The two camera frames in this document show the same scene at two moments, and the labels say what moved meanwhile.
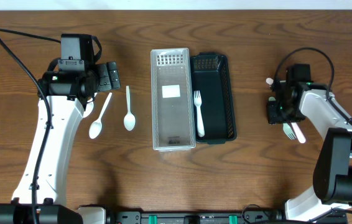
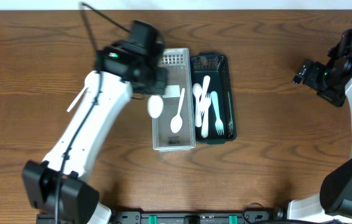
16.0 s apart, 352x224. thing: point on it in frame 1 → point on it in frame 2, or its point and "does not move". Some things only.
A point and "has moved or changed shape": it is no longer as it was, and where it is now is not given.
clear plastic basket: x=172 y=100 does not move
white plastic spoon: x=96 y=127 has moved or changed shape
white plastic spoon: x=298 y=132 → x=197 y=89
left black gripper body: x=109 y=76 → x=156 y=82
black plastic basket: x=211 y=75 does not move
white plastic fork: x=198 y=102 → x=205 y=105
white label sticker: x=170 y=91 does not move
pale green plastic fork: x=289 y=130 → x=219 y=124
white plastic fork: x=269 y=81 → x=206 y=86
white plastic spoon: x=129 y=121 → x=176 y=122
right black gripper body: x=280 y=113 → x=322 y=78
